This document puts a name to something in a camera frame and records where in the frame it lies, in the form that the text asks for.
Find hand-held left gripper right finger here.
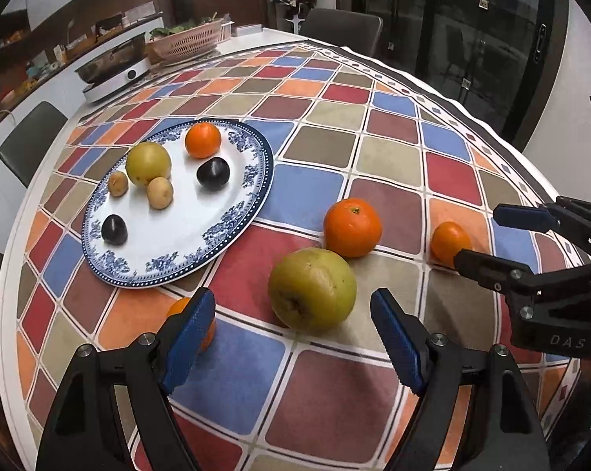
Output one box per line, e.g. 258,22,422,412
370,287,552,471

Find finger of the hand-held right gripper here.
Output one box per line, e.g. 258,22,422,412
453,248,540,301
493,196,591,262

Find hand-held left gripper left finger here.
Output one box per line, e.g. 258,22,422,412
35,287,218,471

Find large green pear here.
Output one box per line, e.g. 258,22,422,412
268,248,358,333

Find blue rimmed white plate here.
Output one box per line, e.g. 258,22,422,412
81,119,275,289

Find dark purple plum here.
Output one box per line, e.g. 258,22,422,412
102,214,128,246
196,156,230,190

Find small brown kiwi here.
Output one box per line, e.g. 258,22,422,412
107,171,129,197

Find green apple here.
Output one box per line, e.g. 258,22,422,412
125,141,173,187

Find small orange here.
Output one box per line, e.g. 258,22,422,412
184,122,222,160

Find black framed glass sliding door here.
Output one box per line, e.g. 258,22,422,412
351,0,571,143

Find colourful checkered tablecloth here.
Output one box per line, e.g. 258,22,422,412
16,44,590,471

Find grey dining chair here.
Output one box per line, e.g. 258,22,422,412
300,8,384,57
0,101,69,188

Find white induction cooker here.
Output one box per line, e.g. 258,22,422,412
81,56,150,105

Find white kitchen counter cabinet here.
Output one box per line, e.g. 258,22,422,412
0,12,164,197

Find steel cooking pot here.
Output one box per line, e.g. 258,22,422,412
75,33,147,84

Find pink plastic basket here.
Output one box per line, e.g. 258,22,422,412
145,20,225,66

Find green leafy vegetables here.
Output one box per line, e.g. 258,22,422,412
149,24,198,40

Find black bag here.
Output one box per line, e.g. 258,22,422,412
95,14,124,35

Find white paper box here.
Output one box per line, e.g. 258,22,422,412
124,2,156,23

